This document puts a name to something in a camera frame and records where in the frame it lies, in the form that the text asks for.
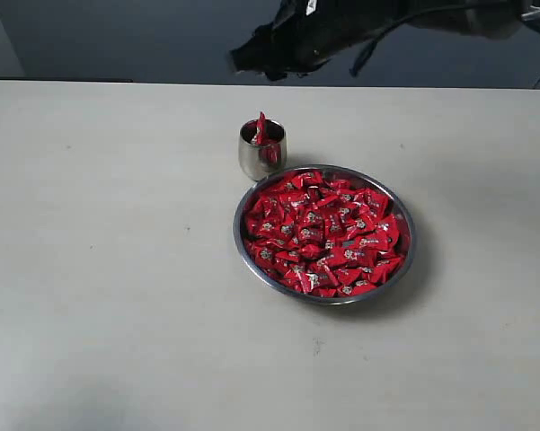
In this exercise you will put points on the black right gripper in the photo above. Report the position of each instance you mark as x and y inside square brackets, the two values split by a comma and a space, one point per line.
[304, 35]

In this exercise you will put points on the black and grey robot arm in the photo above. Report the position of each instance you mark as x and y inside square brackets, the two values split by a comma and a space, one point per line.
[493, 20]

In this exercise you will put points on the top red candy in cup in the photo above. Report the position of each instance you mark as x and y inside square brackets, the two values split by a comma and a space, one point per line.
[261, 124]

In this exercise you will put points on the stainless steel cup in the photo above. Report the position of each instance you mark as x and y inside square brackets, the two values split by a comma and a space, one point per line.
[260, 161]

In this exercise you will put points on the round stainless steel plate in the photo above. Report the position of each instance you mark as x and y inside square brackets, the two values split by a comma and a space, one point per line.
[409, 233]

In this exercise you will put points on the red wrapped candy pile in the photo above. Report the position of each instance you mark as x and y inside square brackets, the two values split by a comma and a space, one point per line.
[325, 238]

